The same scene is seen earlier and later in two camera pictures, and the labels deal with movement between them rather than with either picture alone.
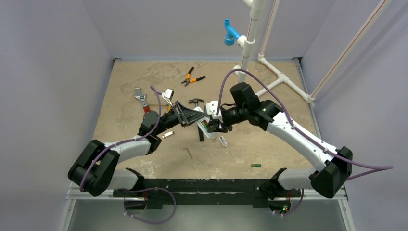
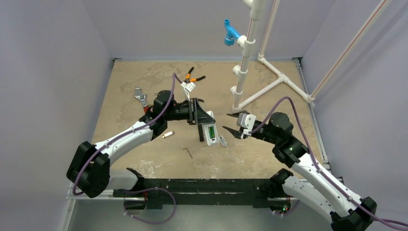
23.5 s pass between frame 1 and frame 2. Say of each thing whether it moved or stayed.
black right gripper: moved
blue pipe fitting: stayed
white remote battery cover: stayed
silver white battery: stayed
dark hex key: stayed
